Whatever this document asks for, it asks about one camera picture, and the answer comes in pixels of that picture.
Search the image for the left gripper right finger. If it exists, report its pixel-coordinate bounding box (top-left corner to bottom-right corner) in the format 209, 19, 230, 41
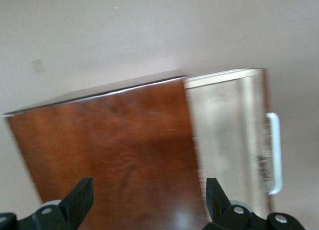
196, 177, 252, 230

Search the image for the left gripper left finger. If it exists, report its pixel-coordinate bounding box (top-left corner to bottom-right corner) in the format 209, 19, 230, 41
19, 177, 94, 230

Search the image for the stainless steel appliance door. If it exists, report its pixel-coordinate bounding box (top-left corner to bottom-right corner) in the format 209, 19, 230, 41
183, 67, 284, 226

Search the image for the dark wooden drawer cabinet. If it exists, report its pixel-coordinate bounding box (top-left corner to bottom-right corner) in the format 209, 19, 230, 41
1, 70, 214, 230

